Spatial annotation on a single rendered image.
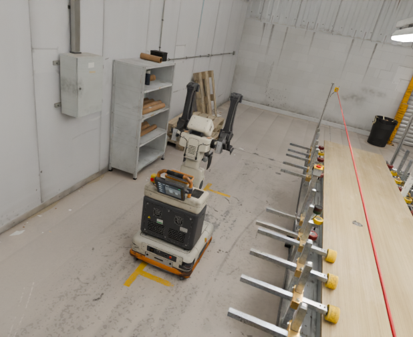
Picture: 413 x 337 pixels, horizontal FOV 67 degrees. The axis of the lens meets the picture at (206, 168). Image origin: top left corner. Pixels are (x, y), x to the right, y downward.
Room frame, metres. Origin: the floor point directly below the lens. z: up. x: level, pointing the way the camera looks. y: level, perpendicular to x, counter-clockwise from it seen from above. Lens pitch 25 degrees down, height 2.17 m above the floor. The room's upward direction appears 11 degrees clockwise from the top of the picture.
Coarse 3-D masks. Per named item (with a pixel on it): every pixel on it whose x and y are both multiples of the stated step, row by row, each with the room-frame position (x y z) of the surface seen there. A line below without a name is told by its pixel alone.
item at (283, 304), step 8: (304, 184) 3.20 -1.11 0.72; (304, 192) 3.04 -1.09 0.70; (296, 248) 1.99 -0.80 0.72; (288, 256) 1.96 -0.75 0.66; (288, 272) 1.73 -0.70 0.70; (288, 280) 1.65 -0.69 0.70; (280, 304) 1.45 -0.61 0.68; (288, 304) 1.44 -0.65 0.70; (280, 312) 1.37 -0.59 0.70; (280, 320) 1.31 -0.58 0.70
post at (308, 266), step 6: (306, 264) 1.27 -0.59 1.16; (312, 264) 1.28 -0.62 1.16; (306, 270) 1.27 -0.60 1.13; (300, 276) 1.29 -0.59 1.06; (306, 276) 1.27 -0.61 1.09; (300, 282) 1.27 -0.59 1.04; (306, 282) 1.26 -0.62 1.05; (300, 288) 1.27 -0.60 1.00; (288, 306) 1.29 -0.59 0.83; (288, 312) 1.27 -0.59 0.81; (288, 318) 1.27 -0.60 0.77
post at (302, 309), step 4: (300, 304) 1.05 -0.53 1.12; (304, 304) 1.04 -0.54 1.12; (300, 308) 1.03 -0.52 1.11; (304, 308) 1.03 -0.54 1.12; (296, 312) 1.05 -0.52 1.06; (300, 312) 1.03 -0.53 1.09; (304, 312) 1.02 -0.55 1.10; (296, 316) 1.03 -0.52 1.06; (300, 316) 1.03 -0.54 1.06; (304, 316) 1.02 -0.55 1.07; (292, 320) 1.06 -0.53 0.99; (296, 320) 1.03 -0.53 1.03; (300, 320) 1.03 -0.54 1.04; (292, 324) 1.03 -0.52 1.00; (296, 324) 1.03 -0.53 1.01; (300, 324) 1.02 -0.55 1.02; (292, 328) 1.03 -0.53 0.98; (296, 328) 1.03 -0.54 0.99
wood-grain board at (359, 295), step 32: (352, 160) 3.79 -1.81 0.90; (384, 160) 4.04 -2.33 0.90; (352, 192) 2.83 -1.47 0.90; (384, 192) 2.98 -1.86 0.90; (352, 224) 2.21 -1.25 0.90; (384, 224) 2.31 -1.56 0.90; (352, 256) 1.77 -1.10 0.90; (384, 256) 1.85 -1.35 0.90; (352, 288) 1.46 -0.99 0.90; (320, 320) 1.20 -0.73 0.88; (352, 320) 1.22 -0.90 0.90; (384, 320) 1.26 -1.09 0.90
